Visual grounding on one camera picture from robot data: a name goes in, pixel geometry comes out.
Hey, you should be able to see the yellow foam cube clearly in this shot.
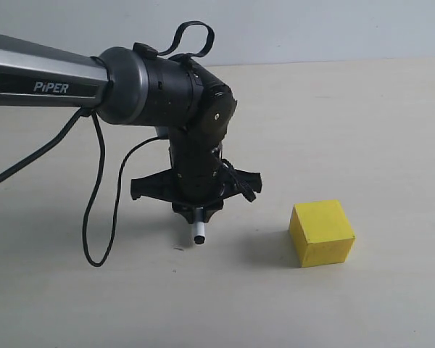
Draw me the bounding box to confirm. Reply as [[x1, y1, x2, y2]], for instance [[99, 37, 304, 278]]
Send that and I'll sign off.
[[289, 199, 356, 268]]

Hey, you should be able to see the black cable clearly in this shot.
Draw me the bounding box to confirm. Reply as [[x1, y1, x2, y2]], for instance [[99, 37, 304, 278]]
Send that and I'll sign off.
[[0, 21, 257, 268]]

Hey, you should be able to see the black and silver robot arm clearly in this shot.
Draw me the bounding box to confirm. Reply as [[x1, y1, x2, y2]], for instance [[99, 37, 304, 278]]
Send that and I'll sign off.
[[0, 34, 262, 221]]

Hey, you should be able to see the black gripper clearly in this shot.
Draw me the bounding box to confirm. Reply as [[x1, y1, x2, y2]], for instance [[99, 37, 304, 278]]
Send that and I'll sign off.
[[130, 128, 262, 224]]

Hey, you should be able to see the black and white marker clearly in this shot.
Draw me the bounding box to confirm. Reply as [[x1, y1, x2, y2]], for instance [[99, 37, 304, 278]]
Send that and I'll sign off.
[[192, 207, 206, 245]]

